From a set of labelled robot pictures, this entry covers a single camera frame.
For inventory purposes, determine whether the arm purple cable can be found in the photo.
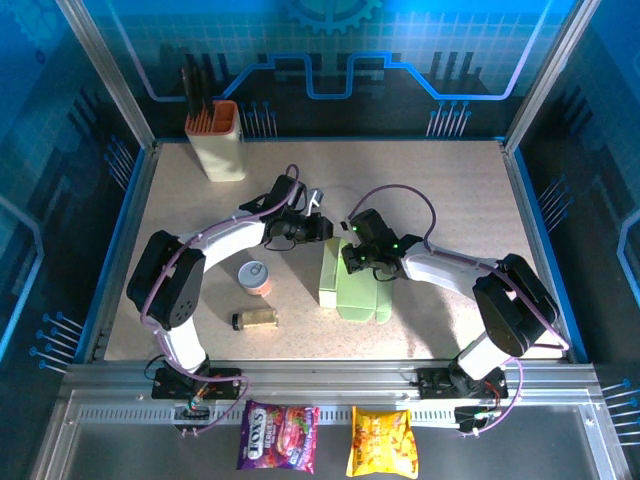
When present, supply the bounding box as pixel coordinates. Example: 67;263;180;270
141;164;306;440
349;184;571;440

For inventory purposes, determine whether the black knife handle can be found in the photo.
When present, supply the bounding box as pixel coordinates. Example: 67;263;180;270
180;67;197;121
199;67;214;114
192;64;206;119

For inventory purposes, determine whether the grey metal shelf plate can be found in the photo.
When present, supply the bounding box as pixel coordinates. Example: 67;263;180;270
29;389;631;480

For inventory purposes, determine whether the aluminium side rail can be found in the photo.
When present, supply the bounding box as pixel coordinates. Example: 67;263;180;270
82;142;161;364
499;139;589;364

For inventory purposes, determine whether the yellow snack bag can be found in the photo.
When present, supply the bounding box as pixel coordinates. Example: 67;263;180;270
345;405;419;480

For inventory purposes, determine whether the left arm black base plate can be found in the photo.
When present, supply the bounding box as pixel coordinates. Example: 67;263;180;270
151;367;244;401

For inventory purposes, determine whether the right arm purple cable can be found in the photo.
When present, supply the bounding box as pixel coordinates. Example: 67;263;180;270
349;184;571;440

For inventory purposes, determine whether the purple candy bag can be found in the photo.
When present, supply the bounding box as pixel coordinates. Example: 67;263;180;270
236;398;321;475

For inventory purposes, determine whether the green paper box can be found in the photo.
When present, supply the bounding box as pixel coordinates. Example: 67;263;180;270
318;237;395;325

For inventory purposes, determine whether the aluminium corner post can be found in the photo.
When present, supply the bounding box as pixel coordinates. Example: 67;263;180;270
502;0;604;151
53;0;160;151

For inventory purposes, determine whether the pink tin can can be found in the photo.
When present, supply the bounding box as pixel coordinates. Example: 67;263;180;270
237;260;274;297

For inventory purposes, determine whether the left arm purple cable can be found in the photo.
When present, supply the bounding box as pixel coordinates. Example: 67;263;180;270
141;164;306;440

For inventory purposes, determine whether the glass spice jar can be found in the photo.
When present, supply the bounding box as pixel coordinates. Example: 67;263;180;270
230;308;280;331

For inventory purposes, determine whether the beige knife block orange top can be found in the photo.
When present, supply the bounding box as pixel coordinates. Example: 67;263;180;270
184;99;247;184

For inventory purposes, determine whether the slotted cable duct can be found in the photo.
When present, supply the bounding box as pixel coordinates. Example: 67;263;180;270
74;405;501;422

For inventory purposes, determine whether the aluminium cross rail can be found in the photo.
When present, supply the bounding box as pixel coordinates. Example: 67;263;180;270
62;358;601;401

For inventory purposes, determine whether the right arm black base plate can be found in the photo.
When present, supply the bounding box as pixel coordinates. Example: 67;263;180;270
416;366;509;401

